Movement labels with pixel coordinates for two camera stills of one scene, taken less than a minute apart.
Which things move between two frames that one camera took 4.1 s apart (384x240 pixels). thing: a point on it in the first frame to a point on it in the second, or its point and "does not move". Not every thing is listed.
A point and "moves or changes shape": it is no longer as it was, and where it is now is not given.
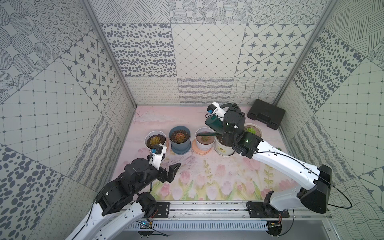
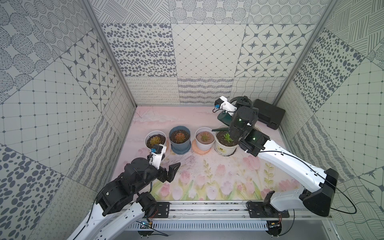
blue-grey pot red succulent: [180, 139] does not move
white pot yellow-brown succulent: [155, 137] does not move
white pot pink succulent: [204, 143] does not move
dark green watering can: [215, 123] moves or changes shape
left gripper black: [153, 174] does not move
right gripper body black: [232, 109] to [240, 103]
